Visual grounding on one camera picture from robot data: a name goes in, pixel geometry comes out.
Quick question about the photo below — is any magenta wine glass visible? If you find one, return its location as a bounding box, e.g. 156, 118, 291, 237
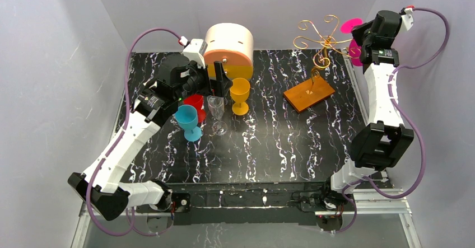
340, 18, 363, 67

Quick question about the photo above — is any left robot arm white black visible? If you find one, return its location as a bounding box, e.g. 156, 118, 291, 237
68, 54, 232, 221

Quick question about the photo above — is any gold wire glass rack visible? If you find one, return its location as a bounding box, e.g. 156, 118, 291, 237
292, 14, 352, 79

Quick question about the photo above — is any clear wine glass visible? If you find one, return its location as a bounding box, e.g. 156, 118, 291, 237
207, 96, 227, 136

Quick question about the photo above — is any wooden rack base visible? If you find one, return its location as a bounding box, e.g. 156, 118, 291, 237
283, 77, 335, 113

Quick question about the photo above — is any red wine glass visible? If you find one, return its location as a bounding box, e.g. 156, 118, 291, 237
184, 94, 206, 123

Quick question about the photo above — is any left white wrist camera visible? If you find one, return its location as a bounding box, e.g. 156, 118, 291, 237
179, 36, 208, 69

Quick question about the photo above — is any blue wine glass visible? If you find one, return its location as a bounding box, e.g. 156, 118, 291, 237
174, 105, 202, 142

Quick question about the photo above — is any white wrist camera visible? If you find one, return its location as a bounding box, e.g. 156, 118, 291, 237
179, 36, 208, 69
399, 6, 414, 32

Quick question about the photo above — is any round pastel drawer cabinet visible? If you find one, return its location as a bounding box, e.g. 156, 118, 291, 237
204, 23, 254, 81

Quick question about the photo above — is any yellow wine glass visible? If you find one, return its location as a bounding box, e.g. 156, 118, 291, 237
229, 78, 250, 115

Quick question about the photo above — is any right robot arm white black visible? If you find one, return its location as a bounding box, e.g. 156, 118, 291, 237
319, 7, 414, 205

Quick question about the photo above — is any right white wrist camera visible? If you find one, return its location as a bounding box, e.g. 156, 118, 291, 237
399, 6, 414, 32

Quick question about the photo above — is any black front mounting rail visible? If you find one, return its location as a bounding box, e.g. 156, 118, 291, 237
137, 181, 354, 226

